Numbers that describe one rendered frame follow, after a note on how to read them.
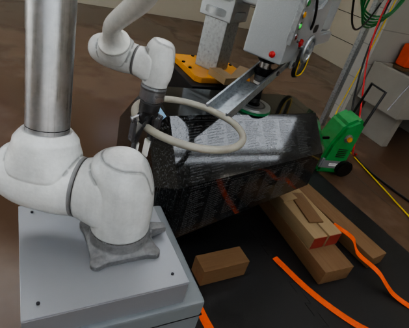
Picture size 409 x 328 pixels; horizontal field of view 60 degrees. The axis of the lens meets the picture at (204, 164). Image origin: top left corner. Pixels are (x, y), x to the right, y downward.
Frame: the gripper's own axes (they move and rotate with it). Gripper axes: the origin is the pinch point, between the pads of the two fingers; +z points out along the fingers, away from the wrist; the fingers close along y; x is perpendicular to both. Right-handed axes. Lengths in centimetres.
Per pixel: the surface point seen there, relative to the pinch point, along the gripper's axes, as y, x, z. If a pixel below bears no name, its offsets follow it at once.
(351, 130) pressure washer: 239, 10, 23
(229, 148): 21.7, -23.8, -10.6
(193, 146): 7.9, -18.6, -10.5
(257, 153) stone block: 76, -5, 12
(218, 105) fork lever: 51, 11, -10
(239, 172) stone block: 61, -7, 19
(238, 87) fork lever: 69, 16, -17
